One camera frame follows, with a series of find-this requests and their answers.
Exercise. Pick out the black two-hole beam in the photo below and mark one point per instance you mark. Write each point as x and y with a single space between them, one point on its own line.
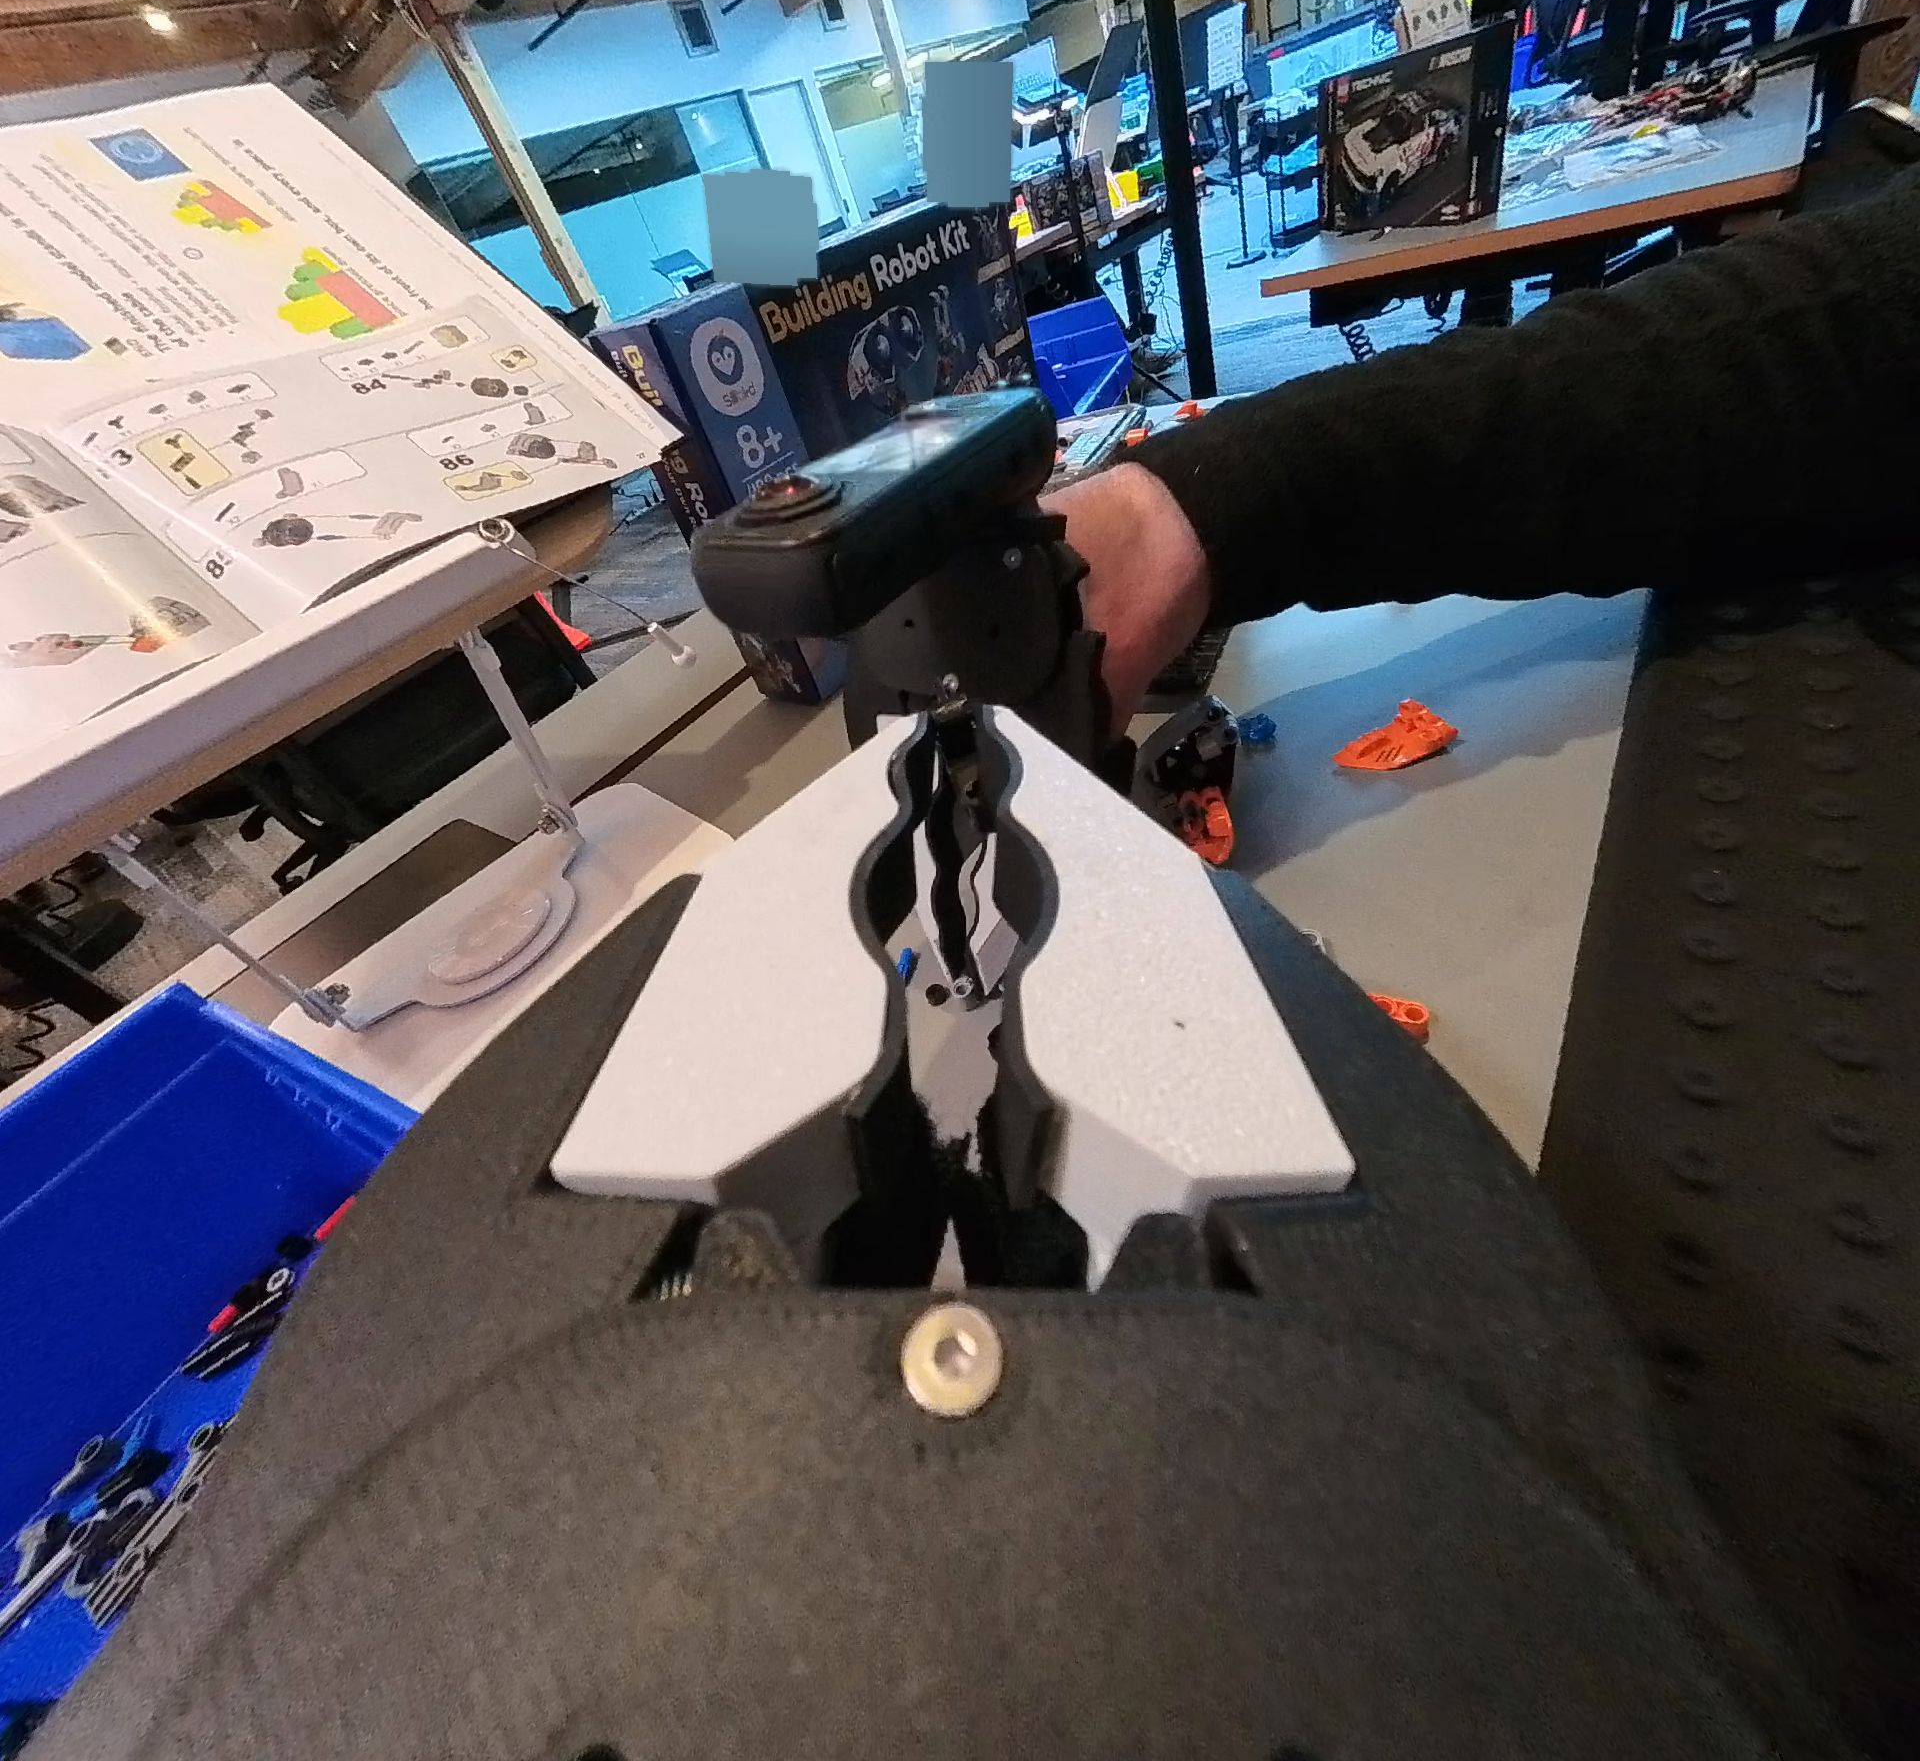
949 699

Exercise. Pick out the toy race car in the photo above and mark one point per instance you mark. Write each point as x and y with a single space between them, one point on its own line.
1694 89

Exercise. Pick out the person's right forearm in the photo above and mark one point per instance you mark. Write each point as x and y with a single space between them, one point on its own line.
1502 470

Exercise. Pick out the wooden edged table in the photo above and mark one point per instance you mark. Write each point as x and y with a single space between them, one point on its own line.
1576 230

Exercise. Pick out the black steel pillar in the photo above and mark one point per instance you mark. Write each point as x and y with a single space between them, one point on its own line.
1178 142

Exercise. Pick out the small blue bin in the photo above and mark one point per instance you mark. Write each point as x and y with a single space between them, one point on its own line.
1080 359

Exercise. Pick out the black foam mat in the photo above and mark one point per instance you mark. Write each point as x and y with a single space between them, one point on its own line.
1770 1041

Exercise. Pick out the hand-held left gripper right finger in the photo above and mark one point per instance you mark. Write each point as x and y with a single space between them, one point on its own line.
1184 1041

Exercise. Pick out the picture box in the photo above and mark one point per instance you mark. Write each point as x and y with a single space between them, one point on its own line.
900 278

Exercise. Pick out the instruction booklet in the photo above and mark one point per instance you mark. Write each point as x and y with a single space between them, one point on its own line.
225 291

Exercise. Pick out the orange fin piece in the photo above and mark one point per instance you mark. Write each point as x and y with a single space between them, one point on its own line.
1397 737

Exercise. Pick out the blue plastic bin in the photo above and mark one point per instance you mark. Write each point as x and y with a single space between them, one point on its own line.
136 1190

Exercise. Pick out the ceiling spot lamp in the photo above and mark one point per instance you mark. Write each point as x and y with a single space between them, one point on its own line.
159 19

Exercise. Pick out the grey orange brick assembly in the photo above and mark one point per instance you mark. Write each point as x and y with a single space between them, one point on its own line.
1184 757

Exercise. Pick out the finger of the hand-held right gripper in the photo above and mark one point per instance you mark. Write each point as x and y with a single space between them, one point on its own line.
942 815
994 958

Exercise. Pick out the person's right hand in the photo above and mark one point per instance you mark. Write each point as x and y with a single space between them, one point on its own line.
1148 561

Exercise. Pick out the brown flat panel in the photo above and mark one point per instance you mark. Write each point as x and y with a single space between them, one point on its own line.
375 893

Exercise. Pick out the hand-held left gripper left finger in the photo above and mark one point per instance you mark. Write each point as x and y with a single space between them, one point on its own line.
720 1041

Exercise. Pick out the black car model box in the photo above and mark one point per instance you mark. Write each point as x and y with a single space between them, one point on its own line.
1410 142

